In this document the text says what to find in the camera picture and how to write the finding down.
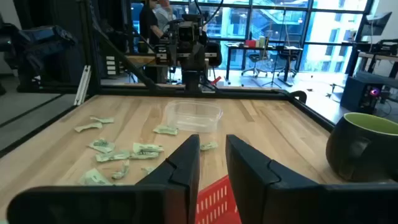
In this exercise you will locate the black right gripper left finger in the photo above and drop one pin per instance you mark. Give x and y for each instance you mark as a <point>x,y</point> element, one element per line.
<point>174,193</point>

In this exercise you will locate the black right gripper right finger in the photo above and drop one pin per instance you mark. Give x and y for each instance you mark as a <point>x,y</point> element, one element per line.
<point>264,193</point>

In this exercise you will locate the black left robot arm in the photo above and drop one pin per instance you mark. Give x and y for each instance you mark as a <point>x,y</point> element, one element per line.
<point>191,77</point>

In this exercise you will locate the red plastic basket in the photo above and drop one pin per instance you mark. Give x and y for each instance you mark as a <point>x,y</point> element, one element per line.
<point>214,202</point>

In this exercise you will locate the person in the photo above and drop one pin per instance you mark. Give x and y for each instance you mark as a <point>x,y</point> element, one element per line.
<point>163,17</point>
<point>147,21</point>

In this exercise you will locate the red box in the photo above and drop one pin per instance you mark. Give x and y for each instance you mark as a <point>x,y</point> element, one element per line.
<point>250,43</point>

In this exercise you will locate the clear plastic container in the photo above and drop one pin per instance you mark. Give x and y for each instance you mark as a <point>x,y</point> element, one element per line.
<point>192,121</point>

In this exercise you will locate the black background desk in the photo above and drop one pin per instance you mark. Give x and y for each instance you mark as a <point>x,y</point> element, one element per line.
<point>264,47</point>

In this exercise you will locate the dark mug green inside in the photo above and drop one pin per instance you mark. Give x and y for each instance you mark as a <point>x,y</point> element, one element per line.
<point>357,149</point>

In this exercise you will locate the white aluminium extrusion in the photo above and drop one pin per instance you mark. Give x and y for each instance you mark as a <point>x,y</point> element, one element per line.
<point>83,84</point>

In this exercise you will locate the black computer purple light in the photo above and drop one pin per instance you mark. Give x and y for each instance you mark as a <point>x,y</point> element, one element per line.
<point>354,93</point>

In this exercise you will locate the dark blue covered machine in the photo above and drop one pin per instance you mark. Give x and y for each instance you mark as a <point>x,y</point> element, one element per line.
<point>46,40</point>

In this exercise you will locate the dark mounted monitor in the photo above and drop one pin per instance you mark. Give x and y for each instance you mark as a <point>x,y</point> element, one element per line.
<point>376,25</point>

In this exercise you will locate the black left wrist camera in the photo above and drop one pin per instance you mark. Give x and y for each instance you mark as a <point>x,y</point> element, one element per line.
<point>186,32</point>

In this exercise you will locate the black aluminium table frame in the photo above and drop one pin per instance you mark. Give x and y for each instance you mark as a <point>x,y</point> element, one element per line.
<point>248,93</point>

